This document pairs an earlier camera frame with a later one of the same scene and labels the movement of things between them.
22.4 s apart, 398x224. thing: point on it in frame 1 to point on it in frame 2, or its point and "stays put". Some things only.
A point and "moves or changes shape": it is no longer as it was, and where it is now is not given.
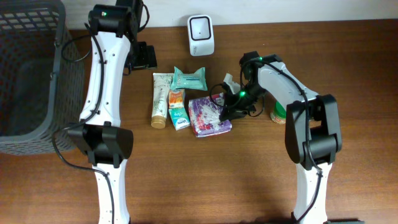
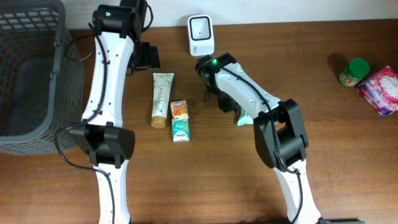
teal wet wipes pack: [196, 80] to [244, 118]
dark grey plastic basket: [41, 92] stays put
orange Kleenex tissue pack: [176, 98] to [179, 109]
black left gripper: [148, 58] stays put
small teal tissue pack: [180, 117] to [180, 130]
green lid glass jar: [278, 115] moves or changes shape
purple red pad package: [204, 115] to [380, 89]
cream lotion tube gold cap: [161, 84] stays put
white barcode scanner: [201, 35] stays put
